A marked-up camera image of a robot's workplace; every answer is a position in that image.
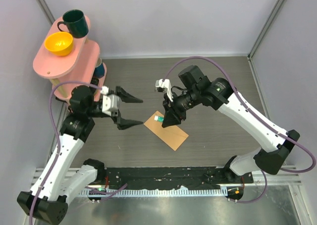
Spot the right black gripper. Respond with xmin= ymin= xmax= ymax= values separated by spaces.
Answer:
xmin=162 ymin=87 xmax=201 ymax=128

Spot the green white glue stick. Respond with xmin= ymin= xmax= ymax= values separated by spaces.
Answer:
xmin=154 ymin=115 xmax=164 ymax=122

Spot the orange paper envelope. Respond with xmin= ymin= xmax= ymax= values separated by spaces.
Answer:
xmin=144 ymin=111 xmax=189 ymax=151

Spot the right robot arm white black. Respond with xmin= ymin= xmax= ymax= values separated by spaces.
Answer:
xmin=155 ymin=65 xmax=300 ymax=183

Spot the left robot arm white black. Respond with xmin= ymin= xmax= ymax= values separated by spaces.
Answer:
xmin=17 ymin=81 xmax=143 ymax=225

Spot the blue cup on shelf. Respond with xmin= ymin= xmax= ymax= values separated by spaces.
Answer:
xmin=93 ymin=58 xmax=105 ymax=78

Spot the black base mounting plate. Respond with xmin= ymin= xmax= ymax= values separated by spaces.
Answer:
xmin=93 ymin=167 xmax=254 ymax=190

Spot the pink tiered wooden shelf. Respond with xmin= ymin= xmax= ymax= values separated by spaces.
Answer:
xmin=33 ymin=17 xmax=101 ymax=103

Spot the yellow bowl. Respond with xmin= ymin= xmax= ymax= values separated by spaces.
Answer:
xmin=44 ymin=32 xmax=74 ymax=56

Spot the dark green mug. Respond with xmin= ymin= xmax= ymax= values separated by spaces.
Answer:
xmin=57 ymin=9 xmax=89 ymax=39

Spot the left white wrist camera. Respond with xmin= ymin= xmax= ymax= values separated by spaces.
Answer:
xmin=101 ymin=86 xmax=120 ymax=116

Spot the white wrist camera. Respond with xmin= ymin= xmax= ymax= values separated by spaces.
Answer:
xmin=155 ymin=79 xmax=173 ymax=102
xmin=101 ymin=86 xmax=120 ymax=116

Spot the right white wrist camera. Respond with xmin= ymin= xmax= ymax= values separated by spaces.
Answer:
xmin=155 ymin=79 xmax=173 ymax=102

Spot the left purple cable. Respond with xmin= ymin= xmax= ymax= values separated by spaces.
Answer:
xmin=28 ymin=81 xmax=128 ymax=225

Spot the white slotted cable duct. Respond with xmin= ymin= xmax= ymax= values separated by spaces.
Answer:
xmin=80 ymin=187 xmax=228 ymax=198

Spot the aluminium frame rail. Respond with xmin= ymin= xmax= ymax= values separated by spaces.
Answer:
xmin=31 ymin=168 xmax=302 ymax=186

